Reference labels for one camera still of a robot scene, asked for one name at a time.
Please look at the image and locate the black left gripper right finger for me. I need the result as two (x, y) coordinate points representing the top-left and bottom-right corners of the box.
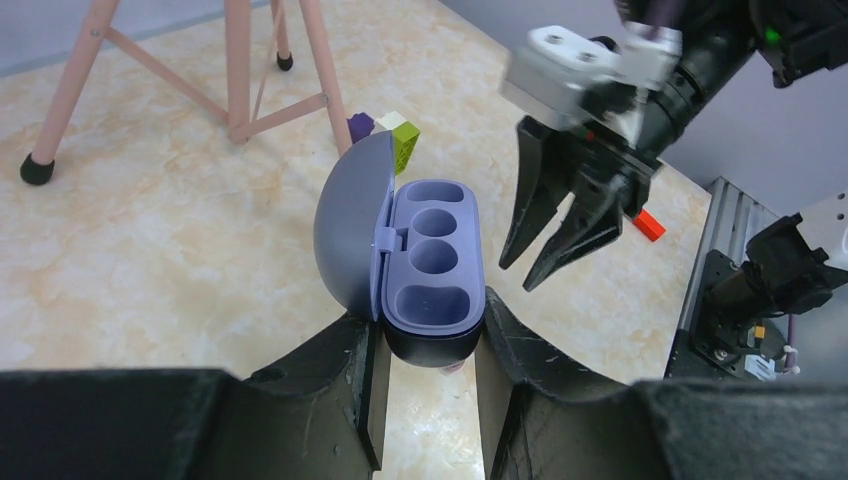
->
(475, 289), (847, 479)

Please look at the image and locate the pink music stand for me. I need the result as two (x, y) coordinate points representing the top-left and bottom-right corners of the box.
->
(19, 0), (352, 186)

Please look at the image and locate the grey blue oval case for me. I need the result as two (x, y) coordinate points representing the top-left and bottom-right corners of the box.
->
(313, 132), (485, 368)

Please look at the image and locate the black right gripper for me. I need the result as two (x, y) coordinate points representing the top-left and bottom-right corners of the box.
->
(499, 79), (703, 292)

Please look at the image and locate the purple white green toy block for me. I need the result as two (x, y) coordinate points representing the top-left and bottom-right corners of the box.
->
(347, 111), (421, 175)

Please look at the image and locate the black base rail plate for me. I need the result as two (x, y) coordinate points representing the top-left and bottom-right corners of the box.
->
(664, 250), (787, 381)

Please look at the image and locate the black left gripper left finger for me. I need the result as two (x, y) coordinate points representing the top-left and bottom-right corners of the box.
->
(1, 315), (391, 479)

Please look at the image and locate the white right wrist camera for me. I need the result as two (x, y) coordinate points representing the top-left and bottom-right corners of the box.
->
(500, 22), (682, 140)

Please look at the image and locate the red rectangular block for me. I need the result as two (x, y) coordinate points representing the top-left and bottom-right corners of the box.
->
(631, 209), (666, 242)

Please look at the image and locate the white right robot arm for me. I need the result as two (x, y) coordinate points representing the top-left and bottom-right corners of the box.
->
(499, 1), (847, 290)

